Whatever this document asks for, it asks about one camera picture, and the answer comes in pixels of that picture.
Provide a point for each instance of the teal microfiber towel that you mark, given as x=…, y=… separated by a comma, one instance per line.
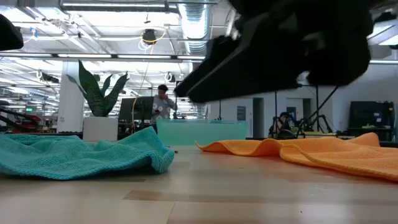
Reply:
x=77, y=155

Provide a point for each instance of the white pillar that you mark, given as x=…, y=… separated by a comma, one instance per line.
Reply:
x=70, y=99

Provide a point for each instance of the teal translucent plastic basket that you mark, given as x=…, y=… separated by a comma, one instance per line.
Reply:
x=202, y=132

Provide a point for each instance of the black equipment cabinet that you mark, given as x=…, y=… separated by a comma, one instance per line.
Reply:
x=370, y=119

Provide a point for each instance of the red and black machine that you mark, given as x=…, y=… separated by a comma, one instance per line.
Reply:
x=21, y=123

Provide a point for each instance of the green artificial snake plant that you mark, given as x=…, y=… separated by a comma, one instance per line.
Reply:
x=96, y=99

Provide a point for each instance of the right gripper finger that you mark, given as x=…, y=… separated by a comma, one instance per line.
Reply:
x=217, y=59
x=248, y=77

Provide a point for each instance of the black rectangular stand frame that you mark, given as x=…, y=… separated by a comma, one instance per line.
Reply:
x=275, y=118

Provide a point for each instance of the person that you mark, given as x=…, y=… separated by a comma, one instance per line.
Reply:
x=161, y=109

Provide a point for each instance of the silver ventilation duct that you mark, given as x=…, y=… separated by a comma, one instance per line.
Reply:
x=195, y=28

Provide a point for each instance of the white plant pot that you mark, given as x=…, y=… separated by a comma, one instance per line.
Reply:
x=100, y=128

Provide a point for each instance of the orange microfiber towel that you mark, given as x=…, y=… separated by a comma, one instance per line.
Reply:
x=326, y=152

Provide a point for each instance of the black computer monitor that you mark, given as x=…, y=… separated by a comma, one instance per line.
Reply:
x=136, y=109

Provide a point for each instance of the black ceiling-mounted camera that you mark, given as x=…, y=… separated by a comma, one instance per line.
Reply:
x=149, y=35

